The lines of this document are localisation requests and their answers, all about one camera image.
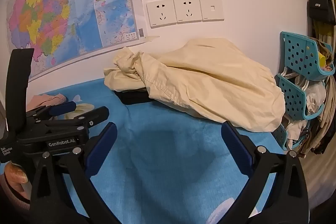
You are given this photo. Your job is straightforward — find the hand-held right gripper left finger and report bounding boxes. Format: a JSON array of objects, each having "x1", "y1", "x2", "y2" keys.
[{"x1": 29, "y1": 122, "x2": 118, "y2": 224}]

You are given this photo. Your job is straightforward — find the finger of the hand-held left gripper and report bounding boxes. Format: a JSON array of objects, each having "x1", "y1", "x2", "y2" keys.
[
  {"x1": 26, "y1": 101, "x2": 77, "y2": 120},
  {"x1": 39, "y1": 106, "x2": 110, "y2": 133}
]

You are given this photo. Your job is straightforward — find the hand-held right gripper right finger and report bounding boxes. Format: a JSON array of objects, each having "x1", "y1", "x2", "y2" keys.
[{"x1": 221, "y1": 121, "x2": 309, "y2": 224}]

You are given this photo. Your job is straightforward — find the cream garment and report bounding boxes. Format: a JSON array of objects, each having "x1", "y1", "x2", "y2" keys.
[{"x1": 104, "y1": 38, "x2": 286, "y2": 132}]

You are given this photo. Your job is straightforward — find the person's left hand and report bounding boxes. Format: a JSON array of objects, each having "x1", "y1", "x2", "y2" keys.
[{"x1": 4, "y1": 161, "x2": 32, "y2": 200}]

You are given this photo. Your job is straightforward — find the pink garment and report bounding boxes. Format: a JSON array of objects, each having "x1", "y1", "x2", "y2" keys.
[{"x1": 26, "y1": 93, "x2": 66, "y2": 111}]

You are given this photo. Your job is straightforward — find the black garment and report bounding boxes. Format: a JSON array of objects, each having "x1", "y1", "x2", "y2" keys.
[{"x1": 113, "y1": 88, "x2": 155, "y2": 106}]

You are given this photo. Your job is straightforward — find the teal plastic basket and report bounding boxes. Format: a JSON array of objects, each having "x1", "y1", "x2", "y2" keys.
[
  {"x1": 275, "y1": 74, "x2": 328, "y2": 121},
  {"x1": 280, "y1": 31, "x2": 336, "y2": 81},
  {"x1": 279, "y1": 124, "x2": 310, "y2": 151}
]

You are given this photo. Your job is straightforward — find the blue floral bed sheet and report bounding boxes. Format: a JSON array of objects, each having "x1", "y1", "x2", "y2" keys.
[{"x1": 5, "y1": 77, "x2": 286, "y2": 224}]

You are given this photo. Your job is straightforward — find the white plastic bag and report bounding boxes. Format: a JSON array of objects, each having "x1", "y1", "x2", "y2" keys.
[{"x1": 303, "y1": 81, "x2": 326, "y2": 115}]

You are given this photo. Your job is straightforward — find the black handbag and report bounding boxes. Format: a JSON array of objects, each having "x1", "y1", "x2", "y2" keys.
[{"x1": 307, "y1": 0, "x2": 336, "y2": 25}]

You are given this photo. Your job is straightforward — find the colourful wall map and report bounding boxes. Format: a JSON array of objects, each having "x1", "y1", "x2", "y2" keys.
[{"x1": 5, "y1": 0, "x2": 160, "y2": 83}]

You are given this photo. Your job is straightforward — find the white wall socket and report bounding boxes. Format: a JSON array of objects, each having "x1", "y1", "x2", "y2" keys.
[
  {"x1": 146, "y1": 0, "x2": 177, "y2": 28},
  {"x1": 174, "y1": 0, "x2": 202, "y2": 24}
]

